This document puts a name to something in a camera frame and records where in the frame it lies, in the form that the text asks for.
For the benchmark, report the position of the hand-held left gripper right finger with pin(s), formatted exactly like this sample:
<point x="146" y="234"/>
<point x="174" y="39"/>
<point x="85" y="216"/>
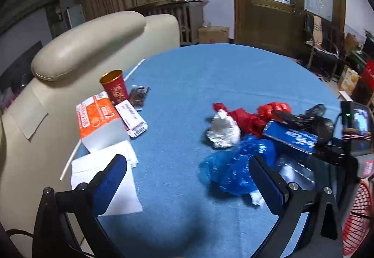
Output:
<point x="267" y="188"/>

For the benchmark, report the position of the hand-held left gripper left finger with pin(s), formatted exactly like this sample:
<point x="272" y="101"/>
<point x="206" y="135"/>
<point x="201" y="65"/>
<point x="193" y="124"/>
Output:
<point x="109" y="182"/>

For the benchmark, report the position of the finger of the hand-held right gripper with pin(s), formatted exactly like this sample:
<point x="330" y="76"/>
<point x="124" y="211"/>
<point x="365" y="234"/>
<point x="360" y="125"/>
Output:
<point x="333" y="154"/>

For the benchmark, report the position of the black plastic bag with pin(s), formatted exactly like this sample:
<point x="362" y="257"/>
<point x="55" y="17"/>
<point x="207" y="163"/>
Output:
<point x="321" y="126"/>

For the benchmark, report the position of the clear plastic wrapper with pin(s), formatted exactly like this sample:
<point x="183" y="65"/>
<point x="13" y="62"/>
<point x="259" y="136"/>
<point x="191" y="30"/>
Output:
<point x="298" y="170"/>

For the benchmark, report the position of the blue plastic bag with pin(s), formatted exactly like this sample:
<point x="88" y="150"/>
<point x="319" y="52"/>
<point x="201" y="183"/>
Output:
<point x="233" y="164"/>

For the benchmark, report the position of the blue carton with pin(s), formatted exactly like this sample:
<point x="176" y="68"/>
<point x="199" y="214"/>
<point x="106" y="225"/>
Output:
<point x="289" y="137"/>

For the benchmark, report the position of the red mesh basket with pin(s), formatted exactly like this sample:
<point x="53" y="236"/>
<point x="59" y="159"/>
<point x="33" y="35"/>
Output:
<point x="359" y="217"/>

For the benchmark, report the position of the white tissue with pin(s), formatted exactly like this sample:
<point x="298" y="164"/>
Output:
<point x="223" y="131"/>

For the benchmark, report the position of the red plastic bag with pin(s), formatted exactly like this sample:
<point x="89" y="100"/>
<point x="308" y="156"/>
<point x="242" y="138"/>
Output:
<point x="245" y="119"/>

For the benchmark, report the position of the red shiny candy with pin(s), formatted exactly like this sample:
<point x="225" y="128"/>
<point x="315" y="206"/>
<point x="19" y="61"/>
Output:
<point x="274" y="107"/>

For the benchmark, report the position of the white paper scrap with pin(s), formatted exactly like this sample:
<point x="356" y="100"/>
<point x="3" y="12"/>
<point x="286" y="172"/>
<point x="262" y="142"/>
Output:
<point x="257" y="199"/>

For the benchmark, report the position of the white paper napkin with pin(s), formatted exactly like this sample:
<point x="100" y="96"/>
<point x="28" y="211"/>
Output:
<point x="84" y="170"/>

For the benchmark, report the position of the white straw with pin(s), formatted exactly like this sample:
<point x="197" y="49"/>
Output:
<point x="134" y="70"/>
<point x="68" y="163"/>

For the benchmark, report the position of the orange print box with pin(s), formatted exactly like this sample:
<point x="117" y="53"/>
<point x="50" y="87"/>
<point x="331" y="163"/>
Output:
<point x="349" y="80"/>

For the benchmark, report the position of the orange and white carton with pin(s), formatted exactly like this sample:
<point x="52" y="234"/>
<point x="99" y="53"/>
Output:
<point x="96" y="118"/>

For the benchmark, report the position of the white labelled packet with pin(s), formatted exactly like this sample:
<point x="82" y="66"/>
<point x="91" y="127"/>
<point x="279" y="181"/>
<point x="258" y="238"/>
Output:
<point x="131" y="119"/>

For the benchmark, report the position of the red box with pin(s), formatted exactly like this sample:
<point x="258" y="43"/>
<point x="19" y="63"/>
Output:
<point x="368" y="74"/>

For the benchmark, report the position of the dark snack packet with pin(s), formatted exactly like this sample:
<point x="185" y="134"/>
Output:
<point x="138" y="97"/>

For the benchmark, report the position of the red paper cup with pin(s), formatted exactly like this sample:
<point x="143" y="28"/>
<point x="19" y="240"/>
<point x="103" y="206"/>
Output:
<point x="115" y="90"/>

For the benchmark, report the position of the plaid cloth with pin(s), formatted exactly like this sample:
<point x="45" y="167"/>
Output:
<point x="318" y="30"/>

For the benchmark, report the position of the wooden door with glass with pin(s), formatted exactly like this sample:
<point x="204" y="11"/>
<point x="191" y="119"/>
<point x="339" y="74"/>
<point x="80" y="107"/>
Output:
<point x="263" y="18"/>

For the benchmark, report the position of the brown cardboard box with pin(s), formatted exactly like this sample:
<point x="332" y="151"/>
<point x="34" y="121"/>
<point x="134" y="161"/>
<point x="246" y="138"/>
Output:
<point x="213" y="34"/>

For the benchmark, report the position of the wooden radiator cover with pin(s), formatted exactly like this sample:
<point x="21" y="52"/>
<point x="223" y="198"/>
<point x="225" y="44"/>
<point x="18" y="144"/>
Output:
<point x="192" y="21"/>

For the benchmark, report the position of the metal frame chair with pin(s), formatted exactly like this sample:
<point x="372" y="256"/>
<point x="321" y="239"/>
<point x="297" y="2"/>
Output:
<point x="324" y="53"/>

